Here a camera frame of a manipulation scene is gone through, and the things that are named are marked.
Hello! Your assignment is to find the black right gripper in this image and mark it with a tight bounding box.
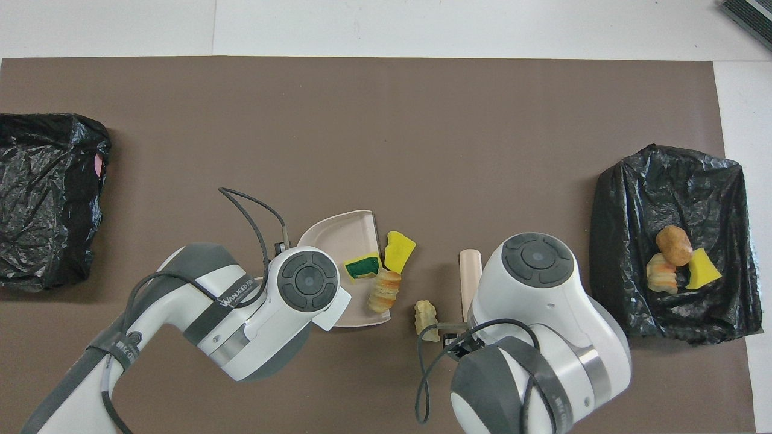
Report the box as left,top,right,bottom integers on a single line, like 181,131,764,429
445,333,477,356

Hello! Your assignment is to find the pale foam piece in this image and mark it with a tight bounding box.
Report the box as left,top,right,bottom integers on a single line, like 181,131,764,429
414,300,441,342
646,253,679,295

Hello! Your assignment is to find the beige hand brush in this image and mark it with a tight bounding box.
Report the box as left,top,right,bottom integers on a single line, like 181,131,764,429
459,249,483,323

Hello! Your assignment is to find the beige plastic dustpan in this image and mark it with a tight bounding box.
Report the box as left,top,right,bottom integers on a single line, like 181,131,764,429
297,209,393,329

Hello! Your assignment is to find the yellow sponge piece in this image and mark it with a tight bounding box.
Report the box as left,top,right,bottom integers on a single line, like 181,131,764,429
344,256,383,281
384,231,417,275
686,248,723,290

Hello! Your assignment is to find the striped round foam piece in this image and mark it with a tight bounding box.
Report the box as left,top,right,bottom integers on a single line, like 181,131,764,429
368,269,402,314

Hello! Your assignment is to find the brown potato shaped piece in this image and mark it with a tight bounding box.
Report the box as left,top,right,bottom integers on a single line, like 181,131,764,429
656,226,693,266

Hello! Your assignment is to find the black bag bin pink spot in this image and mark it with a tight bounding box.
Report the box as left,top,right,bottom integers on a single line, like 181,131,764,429
0,113,112,293

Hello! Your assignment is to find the black bag lined bin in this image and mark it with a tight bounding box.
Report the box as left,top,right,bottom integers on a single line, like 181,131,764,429
591,143,764,346

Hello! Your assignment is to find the brown table mat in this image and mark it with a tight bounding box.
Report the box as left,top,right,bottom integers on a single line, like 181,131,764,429
0,57,756,434

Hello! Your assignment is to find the grey ribbed device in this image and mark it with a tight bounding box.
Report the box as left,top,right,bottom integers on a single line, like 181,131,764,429
720,0,772,52

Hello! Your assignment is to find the left arm black gripper cable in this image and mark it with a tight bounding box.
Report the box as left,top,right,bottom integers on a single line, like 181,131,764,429
100,187,289,434

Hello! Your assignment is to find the arm black gripper cable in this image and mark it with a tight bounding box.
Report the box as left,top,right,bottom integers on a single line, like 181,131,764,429
100,187,289,434
415,318,565,434

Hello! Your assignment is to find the right arm black gripper cable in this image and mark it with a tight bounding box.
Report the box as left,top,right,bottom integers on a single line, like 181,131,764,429
415,318,565,434

